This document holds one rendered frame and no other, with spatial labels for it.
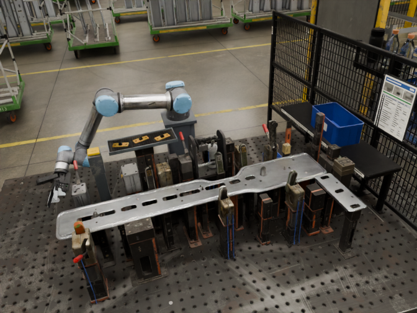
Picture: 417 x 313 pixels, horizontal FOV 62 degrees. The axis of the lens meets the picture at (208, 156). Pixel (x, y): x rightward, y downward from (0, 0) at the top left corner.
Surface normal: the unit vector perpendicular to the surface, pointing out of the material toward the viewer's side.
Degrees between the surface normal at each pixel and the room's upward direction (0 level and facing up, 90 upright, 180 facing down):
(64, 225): 0
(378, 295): 0
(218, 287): 0
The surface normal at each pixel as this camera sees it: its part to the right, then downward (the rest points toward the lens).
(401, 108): -0.94, 0.22
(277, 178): -0.05, -0.84
